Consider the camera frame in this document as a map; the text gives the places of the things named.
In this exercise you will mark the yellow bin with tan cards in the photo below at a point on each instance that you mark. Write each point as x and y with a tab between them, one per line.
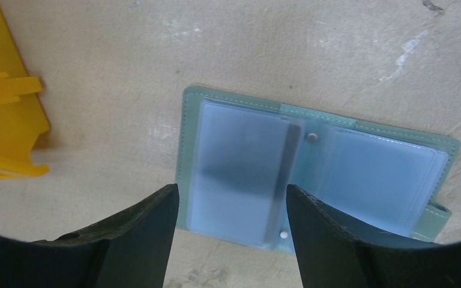
22	118

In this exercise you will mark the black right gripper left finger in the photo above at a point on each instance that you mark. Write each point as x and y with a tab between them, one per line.
128	249

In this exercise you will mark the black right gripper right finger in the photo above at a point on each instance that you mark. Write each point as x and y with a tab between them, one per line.
334	249

